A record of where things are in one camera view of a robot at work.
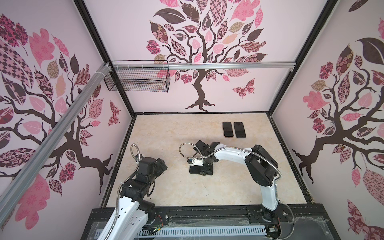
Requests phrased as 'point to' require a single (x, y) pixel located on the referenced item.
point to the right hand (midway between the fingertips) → (204, 164)
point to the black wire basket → (138, 80)
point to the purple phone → (227, 129)
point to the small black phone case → (194, 169)
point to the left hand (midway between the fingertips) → (159, 167)
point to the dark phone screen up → (239, 130)
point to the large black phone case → (239, 129)
